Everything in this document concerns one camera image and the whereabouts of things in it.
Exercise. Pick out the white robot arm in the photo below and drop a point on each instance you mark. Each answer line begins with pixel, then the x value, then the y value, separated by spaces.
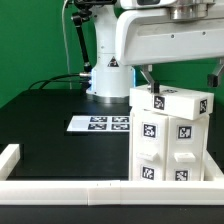
pixel 110 79

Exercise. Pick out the white U-shaped fence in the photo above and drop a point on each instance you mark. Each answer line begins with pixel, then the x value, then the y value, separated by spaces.
pixel 209 191

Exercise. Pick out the white block with tags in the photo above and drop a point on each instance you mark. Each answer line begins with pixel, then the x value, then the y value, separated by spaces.
pixel 173 101

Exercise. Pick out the white cabinet door with knob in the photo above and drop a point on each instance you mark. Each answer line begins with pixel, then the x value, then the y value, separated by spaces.
pixel 148 148

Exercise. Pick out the white cabinet body box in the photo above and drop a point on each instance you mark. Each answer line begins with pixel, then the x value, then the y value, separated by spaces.
pixel 167 148

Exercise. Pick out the flat white panel with tags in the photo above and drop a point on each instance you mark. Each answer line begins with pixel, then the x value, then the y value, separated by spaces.
pixel 99 124

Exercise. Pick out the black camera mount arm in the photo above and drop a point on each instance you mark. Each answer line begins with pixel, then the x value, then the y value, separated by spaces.
pixel 81 16

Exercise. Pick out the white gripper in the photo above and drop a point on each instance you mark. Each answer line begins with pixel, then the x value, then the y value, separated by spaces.
pixel 150 37

